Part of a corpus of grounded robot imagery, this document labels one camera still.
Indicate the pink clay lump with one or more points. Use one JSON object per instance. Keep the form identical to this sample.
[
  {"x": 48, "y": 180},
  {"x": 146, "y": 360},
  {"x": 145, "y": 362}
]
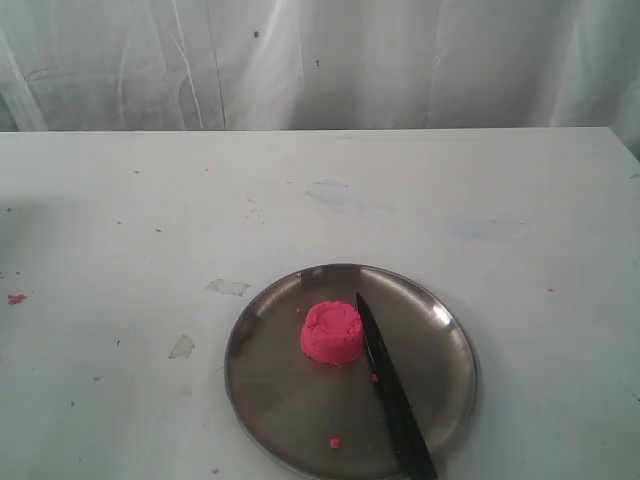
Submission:
[{"x": 332, "y": 333}]

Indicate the black knife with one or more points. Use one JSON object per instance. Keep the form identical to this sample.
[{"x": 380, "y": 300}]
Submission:
[{"x": 409, "y": 445}]

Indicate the clear tape piece upper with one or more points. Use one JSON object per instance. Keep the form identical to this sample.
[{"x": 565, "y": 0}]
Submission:
[{"x": 227, "y": 287}]

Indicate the clear tape piece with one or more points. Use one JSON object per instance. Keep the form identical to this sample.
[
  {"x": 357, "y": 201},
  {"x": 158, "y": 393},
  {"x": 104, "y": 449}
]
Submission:
[
  {"x": 183, "y": 348},
  {"x": 227, "y": 287}
]

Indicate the round stainless steel plate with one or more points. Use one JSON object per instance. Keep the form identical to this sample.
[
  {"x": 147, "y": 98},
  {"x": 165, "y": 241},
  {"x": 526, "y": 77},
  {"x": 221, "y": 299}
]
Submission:
[{"x": 291, "y": 405}]

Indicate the clear tape piece lower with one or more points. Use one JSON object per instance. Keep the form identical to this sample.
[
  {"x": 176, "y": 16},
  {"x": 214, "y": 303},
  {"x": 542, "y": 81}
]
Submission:
[{"x": 183, "y": 348}]

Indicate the white backdrop curtain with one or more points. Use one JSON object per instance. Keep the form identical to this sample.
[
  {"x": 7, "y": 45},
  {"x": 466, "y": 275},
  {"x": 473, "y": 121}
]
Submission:
[{"x": 244, "y": 65}]

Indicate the pink dough crumb on table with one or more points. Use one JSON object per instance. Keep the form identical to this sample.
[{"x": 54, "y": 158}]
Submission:
[{"x": 16, "y": 299}]

